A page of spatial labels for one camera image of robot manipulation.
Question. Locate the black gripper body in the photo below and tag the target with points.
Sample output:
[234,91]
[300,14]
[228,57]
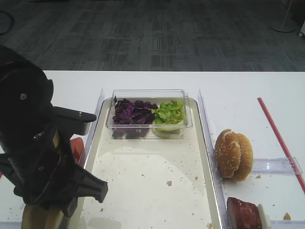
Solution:
[38,162]

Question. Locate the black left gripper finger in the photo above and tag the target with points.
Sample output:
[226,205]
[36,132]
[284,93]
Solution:
[84,184]

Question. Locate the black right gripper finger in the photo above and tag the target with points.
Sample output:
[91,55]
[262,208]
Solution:
[67,205]

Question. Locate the bun half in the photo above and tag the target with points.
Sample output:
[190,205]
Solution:
[33,217]
[53,219]

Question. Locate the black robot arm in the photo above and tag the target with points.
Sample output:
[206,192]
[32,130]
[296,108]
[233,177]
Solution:
[25,92]

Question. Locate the upper tomato slice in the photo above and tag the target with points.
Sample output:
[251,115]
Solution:
[77,146]

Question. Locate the green lettuce leaves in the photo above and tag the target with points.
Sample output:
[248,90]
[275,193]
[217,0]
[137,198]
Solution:
[172,114]

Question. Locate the sliced meat patties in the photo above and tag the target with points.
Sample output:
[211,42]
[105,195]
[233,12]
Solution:
[243,215]

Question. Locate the white block beside meat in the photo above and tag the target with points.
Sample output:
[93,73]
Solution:
[265,219]

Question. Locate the left long clear divider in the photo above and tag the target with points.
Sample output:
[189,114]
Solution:
[89,137]

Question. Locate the long clear divider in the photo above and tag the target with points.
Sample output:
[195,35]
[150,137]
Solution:
[89,137]
[222,219]

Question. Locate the white metal tray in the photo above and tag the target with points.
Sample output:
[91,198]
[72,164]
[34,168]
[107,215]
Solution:
[153,183]

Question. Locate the purple cabbage leaves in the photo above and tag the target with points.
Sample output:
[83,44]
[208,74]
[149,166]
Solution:
[132,113]

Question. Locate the clear plastic container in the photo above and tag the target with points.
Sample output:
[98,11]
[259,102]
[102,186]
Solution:
[154,96]

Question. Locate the right long clear divider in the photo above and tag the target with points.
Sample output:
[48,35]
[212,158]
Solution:
[222,219]

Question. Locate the front sesame bun top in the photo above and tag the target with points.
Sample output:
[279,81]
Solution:
[227,153]

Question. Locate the sesame bun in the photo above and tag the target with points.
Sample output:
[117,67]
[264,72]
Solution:
[227,153]
[246,162]

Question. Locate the rear sesame bun top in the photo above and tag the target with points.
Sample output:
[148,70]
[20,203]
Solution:
[246,162]

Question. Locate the right red tape strip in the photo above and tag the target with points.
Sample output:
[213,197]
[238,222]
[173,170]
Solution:
[282,144]

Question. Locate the white floor stand base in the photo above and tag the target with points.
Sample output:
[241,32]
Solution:
[286,26]

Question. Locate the lower left clear rail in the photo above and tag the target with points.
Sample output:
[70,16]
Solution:
[10,225]

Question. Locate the clear rail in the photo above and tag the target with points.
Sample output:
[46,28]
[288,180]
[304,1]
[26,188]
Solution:
[10,225]
[284,166]
[287,224]

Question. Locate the lower right clear rail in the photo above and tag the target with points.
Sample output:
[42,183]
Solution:
[287,224]

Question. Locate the upper right clear rail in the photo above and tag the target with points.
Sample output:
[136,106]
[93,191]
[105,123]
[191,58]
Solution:
[284,166]

